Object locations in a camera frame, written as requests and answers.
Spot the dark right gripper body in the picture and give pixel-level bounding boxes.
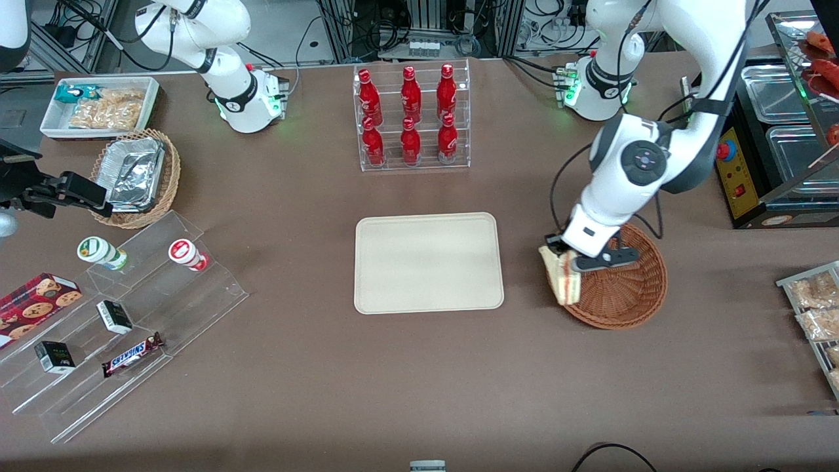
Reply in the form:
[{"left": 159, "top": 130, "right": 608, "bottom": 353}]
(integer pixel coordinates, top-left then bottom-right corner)
[{"left": 0, "top": 141, "right": 41, "bottom": 209}]

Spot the triangular sandwich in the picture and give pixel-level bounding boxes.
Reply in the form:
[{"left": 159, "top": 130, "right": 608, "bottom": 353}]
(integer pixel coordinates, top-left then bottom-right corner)
[{"left": 539, "top": 246, "right": 581, "bottom": 306}]

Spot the round brown wicker basket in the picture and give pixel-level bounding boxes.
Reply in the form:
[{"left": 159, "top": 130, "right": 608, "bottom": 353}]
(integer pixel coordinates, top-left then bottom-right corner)
[{"left": 545, "top": 220, "right": 668, "bottom": 330}]

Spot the light wicker basket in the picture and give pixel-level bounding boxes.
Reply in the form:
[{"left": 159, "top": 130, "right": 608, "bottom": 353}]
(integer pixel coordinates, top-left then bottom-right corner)
[{"left": 90, "top": 128, "right": 181, "bottom": 229}]

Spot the beige rectangular serving tray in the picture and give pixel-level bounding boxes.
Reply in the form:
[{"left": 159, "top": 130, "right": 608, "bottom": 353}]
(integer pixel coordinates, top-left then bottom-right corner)
[{"left": 354, "top": 212, "right": 505, "bottom": 315}]

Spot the stack of foil containers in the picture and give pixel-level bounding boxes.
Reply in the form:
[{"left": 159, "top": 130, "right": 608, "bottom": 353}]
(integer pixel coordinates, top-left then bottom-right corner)
[{"left": 105, "top": 136, "right": 165, "bottom": 212}]

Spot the green label yogurt bottle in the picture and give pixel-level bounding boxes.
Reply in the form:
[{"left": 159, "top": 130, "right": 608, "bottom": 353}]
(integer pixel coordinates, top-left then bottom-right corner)
[{"left": 77, "top": 236, "right": 128, "bottom": 271}]

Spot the white rectangular plastic bin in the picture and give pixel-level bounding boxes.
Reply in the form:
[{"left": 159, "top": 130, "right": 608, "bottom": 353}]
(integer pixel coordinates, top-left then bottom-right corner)
[{"left": 41, "top": 77, "right": 160, "bottom": 140}]

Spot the clear bag of crackers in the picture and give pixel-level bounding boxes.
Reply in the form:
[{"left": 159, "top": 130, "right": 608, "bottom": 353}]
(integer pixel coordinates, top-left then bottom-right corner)
[{"left": 69, "top": 88, "right": 146, "bottom": 130}]

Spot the teal snack packet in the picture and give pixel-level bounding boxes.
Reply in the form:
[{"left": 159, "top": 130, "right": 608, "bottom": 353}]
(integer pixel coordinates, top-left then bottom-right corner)
[{"left": 54, "top": 84, "right": 99, "bottom": 104}]

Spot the red cookie box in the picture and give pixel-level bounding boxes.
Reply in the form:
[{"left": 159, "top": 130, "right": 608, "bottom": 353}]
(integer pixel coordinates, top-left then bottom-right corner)
[{"left": 0, "top": 273, "right": 83, "bottom": 348}]

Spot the red label yogurt bottle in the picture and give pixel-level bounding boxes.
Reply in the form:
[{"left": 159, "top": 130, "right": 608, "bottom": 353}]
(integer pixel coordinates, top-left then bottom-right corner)
[{"left": 168, "top": 239, "right": 209, "bottom": 272}]

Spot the small black carton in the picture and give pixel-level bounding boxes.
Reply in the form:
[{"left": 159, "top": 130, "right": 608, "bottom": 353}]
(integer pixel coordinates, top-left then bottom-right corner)
[
  {"left": 34, "top": 341, "right": 76, "bottom": 374},
  {"left": 96, "top": 300, "right": 133, "bottom": 335}
]

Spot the red cola bottle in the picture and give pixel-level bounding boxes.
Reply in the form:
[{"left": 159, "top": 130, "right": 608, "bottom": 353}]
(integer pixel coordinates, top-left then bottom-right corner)
[
  {"left": 358, "top": 69, "right": 383, "bottom": 125},
  {"left": 437, "top": 113, "right": 459, "bottom": 163},
  {"left": 362, "top": 118, "right": 385, "bottom": 167},
  {"left": 401, "top": 66, "right": 422, "bottom": 122},
  {"left": 400, "top": 118, "right": 421, "bottom": 165},
  {"left": 437, "top": 64, "right": 458, "bottom": 120}
]

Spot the black food warmer cabinet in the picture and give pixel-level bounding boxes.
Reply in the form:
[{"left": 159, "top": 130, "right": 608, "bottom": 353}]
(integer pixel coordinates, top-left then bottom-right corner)
[{"left": 682, "top": 10, "right": 839, "bottom": 230}]

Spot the clear acrylic stepped shelf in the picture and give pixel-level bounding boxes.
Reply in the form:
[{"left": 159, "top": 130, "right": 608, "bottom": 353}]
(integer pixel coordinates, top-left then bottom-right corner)
[{"left": 0, "top": 210, "right": 250, "bottom": 444}]

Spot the snickers chocolate bar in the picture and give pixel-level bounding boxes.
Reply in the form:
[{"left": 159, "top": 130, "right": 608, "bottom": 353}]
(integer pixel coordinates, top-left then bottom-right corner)
[{"left": 102, "top": 332, "right": 165, "bottom": 378}]

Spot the clear acrylic bottle rack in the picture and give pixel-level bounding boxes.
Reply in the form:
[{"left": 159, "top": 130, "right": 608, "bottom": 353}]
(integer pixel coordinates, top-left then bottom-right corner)
[{"left": 353, "top": 59, "right": 471, "bottom": 172}]

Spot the steel warmer pan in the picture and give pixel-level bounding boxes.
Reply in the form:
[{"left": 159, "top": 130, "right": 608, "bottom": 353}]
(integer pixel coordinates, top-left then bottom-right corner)
[
  {"left": 766, "top": 125, "right": 839, "bottom": 197},
  {"left": 741, "top": 64, "right": 817, "bottom": 125}
]

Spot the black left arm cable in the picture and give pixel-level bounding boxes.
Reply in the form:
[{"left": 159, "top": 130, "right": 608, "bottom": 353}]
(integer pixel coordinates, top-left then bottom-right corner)
[{"left": 549, "top": 0, "right": 771, "bottom": 240}]

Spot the grey wire snack rack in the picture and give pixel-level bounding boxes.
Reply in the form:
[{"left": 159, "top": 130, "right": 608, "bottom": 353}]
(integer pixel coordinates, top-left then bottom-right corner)
[{"left": 777, "top": 261, "right": 839, "bottom": 401}]

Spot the black floor cable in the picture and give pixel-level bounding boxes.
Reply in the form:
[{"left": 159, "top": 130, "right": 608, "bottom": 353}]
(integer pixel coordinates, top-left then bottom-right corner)
[{"left": 570, "top": 444, "right": 659, "bottom": 472}]

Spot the aluminium frame rack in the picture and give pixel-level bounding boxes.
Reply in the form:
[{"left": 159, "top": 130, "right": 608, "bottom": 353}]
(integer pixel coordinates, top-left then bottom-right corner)
[{"left": 315, "top": 0, "right": 528, "bottom": 63}]

